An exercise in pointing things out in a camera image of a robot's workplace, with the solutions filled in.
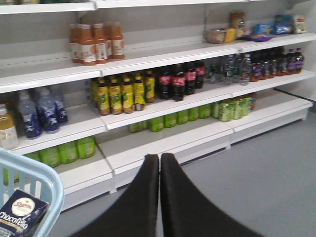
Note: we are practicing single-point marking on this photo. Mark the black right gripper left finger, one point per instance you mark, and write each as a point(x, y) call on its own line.
point(134, 213)

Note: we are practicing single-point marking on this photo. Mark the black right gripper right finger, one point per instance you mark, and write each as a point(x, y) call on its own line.
point(186, 212)

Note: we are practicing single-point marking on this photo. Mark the blue Chocofello cookie box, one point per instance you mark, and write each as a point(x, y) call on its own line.
point(21, 214)

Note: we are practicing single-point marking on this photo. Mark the light blue plastic basket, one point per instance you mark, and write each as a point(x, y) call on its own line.
point(18, 172)

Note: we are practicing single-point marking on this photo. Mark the white supermarket shelving unit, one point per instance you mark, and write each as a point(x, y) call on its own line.
point(167, 95)

